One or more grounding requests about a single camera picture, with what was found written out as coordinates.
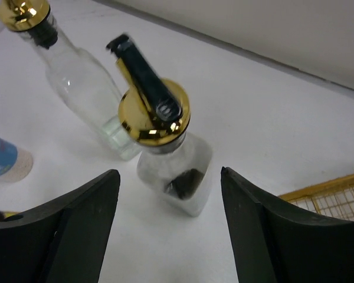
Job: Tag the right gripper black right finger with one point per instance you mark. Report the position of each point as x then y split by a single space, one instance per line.
275 241

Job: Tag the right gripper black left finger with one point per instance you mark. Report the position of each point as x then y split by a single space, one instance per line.
63 240

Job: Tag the short glass cruet gold spout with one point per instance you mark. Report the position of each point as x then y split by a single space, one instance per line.
155 113

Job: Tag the tall glass cruet gold spout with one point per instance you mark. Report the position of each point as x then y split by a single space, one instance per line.
76 76

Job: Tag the white bottle blue label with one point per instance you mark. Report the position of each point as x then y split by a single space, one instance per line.
15 162

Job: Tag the gold wire basket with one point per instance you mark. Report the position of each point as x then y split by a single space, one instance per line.
334 198

